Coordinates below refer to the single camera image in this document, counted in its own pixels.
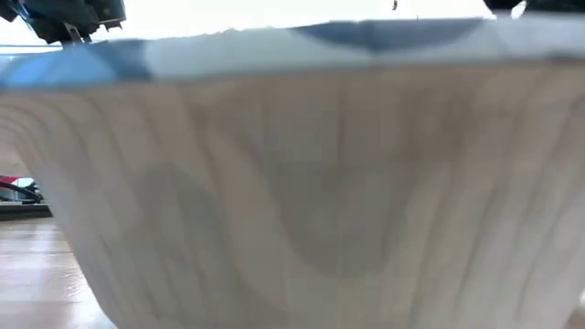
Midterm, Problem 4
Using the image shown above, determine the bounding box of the blue leaf-pattern paper bowl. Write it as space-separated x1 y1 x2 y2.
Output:
0 16 585 329

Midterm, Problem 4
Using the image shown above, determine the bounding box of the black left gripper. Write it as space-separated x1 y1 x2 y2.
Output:
0 0 127 47

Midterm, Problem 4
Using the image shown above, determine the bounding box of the dark base rail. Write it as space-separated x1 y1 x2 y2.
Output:
0 202 53 222

